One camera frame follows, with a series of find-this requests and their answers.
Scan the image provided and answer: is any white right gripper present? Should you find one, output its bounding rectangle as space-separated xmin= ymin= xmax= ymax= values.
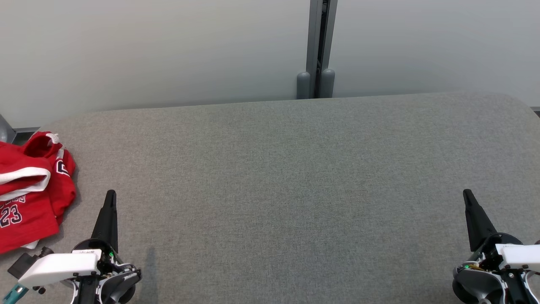
xmin=463 ymin=189 xmax=540 ymax=271

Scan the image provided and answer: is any grey cylinder post foot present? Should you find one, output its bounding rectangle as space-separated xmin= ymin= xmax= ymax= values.
xmin=321 ymin=69 xmax=336 ymax=98
xmin=297 ymin=72 xmax=311 ymax=100

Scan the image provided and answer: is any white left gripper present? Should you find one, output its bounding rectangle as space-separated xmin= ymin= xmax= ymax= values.
xmin=19 ymin=190 xmax=127 ymax=290

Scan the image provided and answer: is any grey partition post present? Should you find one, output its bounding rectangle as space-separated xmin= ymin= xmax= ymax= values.
xmin=306 ymin=0 xmax=338 ymax=98

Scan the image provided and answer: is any left teal plug camera cable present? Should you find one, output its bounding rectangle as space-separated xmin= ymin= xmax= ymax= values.
xmin=0 ymin=284 xmax=29 ymax=304

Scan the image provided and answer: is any red shorts white trim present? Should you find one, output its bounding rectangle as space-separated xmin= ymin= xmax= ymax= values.
xmin=0 ymin=141 xmax=59 ymax=255

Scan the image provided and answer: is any grey metal table leg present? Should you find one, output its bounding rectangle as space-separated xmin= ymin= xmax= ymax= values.
xmin=0 ymin=114 xmax=17 ymax=144

